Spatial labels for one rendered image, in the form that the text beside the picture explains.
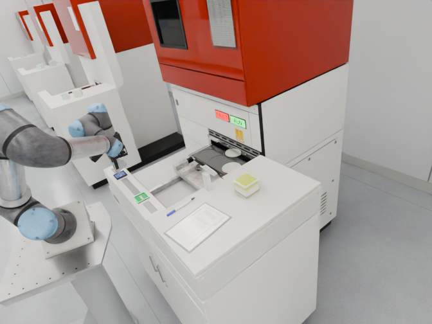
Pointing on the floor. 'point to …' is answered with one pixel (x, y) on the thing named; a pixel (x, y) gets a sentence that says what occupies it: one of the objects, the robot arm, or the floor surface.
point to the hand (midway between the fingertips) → (117, 173)
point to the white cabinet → (242, 281)
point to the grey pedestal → (101, 299)
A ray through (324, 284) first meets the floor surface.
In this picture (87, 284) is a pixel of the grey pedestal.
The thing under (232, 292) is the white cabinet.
